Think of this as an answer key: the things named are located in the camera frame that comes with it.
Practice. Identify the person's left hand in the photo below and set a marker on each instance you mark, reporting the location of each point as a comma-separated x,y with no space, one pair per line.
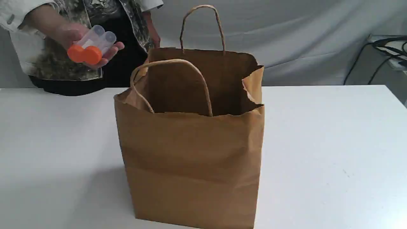
151,29

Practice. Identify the person's right hand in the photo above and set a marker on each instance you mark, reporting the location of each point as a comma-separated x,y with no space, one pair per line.
69,33

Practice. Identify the person's right forearm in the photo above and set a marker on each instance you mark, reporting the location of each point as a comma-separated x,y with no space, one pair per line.
48,21

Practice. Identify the grey backdrop cloth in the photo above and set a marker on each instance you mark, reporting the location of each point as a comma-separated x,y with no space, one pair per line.
300,42

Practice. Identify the clear tube orange cap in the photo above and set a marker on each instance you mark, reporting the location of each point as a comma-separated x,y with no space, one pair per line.
95,52
76,51

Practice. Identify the patterned grey jacket torso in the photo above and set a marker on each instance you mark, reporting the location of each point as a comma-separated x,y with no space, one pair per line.
46,62

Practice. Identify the brown paper bag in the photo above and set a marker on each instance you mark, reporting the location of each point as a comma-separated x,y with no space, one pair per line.
191,129

